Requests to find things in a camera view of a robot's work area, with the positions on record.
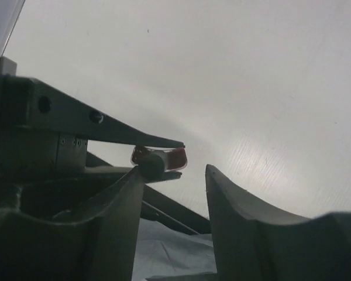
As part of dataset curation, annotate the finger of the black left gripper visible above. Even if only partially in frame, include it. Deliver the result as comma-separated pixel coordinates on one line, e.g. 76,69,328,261
84,166,182,182

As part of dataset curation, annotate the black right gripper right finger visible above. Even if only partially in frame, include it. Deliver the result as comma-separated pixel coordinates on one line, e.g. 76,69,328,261
205,165,351,280

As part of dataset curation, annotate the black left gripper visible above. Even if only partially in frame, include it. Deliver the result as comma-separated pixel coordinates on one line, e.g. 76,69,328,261
0,75,184,211

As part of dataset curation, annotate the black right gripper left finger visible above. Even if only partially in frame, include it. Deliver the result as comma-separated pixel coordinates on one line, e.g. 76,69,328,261
0,168,144,280

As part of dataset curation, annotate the red nail polish bottle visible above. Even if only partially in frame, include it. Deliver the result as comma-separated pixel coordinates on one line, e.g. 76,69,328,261
131,146,188,171

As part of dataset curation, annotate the nail polish brush cap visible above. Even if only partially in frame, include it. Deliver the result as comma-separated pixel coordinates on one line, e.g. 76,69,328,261
138,154,165,181

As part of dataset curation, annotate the grey sleeved forearm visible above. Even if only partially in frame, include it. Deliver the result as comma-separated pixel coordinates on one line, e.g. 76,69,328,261
132,219,217,280

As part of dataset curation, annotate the aluminium frame post left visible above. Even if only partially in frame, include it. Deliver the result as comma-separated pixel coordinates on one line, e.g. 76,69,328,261
0,0,25,75

